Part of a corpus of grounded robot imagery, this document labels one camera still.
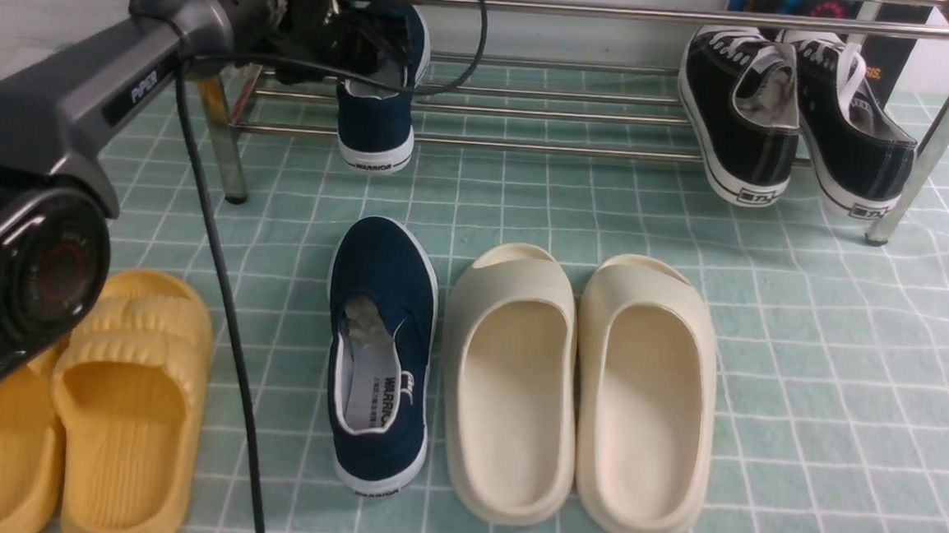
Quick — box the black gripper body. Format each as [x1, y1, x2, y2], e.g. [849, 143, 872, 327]
[272, 0, 391, 86]

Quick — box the navy slip-on shoe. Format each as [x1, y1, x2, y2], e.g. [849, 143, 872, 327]
[336, 1, 431, 174]
[326, 216, 439, 497]

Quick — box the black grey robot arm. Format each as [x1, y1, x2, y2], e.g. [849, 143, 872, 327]
[0, 0, 398, 381]

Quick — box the metal shoe rack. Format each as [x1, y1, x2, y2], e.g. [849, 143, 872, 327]
[198, 0, 949, 248]

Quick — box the black box behind rack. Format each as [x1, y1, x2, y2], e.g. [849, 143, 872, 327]
[725, 0, 933, 106]

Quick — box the left cream foam slide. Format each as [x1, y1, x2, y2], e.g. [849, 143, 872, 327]
[440, 243, 578, 527]

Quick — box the cream foam slide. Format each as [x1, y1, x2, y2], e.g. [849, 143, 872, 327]
[440, 243, 578, 527]
[576, 254, 718, 533]

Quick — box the right yellow slide sandal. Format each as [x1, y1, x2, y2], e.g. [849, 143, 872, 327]
[50, 269, 214, 533]

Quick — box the yellow slide sandal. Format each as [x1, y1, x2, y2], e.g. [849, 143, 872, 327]
[50, 269, 214, 533]
[0, 343, 64, 533]

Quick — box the left black canvas sneaker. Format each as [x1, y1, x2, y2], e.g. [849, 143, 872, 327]
[678, 25, 800, 208]

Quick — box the black canvas sneaker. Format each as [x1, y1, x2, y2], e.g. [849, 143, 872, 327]
[778, 30, 918, 220]
[678, 25, 800, 208]

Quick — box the right cream foam slide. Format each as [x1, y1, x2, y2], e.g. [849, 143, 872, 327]
[576, 254, 718, 533]

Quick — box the left yellow slide sandal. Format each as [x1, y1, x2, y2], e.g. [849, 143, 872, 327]
[0, 343, 64, 533]

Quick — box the right black canvas sneaker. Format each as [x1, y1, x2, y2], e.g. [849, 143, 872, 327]
[778, 30, 918, 220]

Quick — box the green checkered floor mat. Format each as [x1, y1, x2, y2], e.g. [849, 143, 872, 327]
[187, 65, 949, 533]

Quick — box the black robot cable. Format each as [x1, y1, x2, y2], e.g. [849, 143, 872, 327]
[146, 0, 492, 533]

